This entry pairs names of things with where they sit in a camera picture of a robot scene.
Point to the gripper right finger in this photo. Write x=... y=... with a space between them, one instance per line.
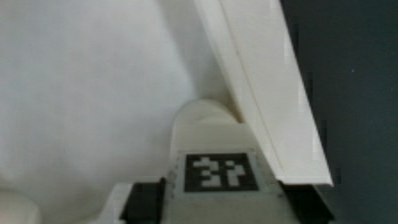
x=307 y=203

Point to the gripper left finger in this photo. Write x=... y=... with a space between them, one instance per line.
x=133 y=206

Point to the white block with tag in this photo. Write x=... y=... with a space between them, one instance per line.
x=222 y=189

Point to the white square table top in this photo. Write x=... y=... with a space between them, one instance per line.
x=105 y=63

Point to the white table leg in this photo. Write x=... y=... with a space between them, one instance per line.
x=18 y=209

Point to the white L-shaped fence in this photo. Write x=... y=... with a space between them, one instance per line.
x=263 y=44

